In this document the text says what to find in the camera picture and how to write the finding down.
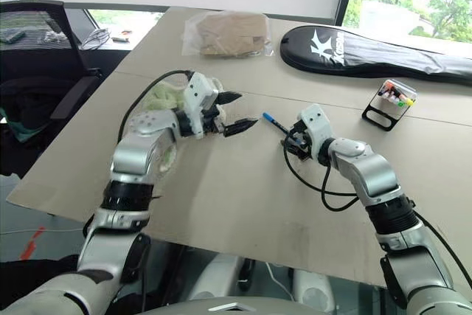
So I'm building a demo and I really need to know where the black background desk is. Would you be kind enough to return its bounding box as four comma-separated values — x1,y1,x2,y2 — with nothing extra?
62,8,165,86

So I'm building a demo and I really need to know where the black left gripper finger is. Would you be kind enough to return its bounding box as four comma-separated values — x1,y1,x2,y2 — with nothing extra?
216,90,243,107
223,117,261,139

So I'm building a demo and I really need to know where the black mesh office chair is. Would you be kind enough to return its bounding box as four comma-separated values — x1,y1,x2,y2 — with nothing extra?
0,0,104,176

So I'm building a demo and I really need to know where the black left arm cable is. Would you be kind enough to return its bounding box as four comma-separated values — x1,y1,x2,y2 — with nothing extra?
117,69,195,146

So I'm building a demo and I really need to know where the black racket bag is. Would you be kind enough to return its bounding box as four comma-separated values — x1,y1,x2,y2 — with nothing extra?
279,25,472,83

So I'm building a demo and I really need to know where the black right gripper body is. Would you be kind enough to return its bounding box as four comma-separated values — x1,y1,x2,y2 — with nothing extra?
289,120,314,162

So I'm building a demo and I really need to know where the pale green fluffy cloth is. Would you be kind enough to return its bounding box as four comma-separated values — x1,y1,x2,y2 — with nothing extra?
142,82,189,178

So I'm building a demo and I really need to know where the black pen holder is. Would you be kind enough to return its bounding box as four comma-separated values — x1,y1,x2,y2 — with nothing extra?
361,84,410,132

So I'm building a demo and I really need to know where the white cable bundle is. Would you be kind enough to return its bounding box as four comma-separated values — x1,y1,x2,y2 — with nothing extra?
80,27,111,50

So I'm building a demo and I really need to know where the blue pen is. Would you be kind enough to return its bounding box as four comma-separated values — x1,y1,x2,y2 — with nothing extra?
262,111,298,143

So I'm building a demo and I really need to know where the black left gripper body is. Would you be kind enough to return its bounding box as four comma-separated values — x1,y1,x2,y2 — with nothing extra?
201,103,227,136

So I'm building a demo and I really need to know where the dark garment on chair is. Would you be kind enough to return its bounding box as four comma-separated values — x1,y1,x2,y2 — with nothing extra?
0,77,80,179

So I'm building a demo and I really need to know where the clear bag with cardboard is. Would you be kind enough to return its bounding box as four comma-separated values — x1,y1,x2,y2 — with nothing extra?
182,11,276,60

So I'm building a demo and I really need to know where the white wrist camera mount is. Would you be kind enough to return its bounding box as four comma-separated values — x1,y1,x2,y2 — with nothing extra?
296,103,333,159
182,72,223,141

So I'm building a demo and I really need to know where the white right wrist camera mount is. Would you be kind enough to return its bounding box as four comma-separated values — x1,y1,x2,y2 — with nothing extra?
296,103,333,159

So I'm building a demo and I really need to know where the white rounded robot leg cover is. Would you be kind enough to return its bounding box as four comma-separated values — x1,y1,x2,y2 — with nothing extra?
190,254,246,300
293,269,336,312

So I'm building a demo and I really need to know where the clear box of coloured markers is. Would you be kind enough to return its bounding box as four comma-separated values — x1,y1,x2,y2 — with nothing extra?
376,78,420,108

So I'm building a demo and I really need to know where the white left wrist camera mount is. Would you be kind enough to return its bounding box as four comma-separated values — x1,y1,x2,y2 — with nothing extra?
182,72,223,141

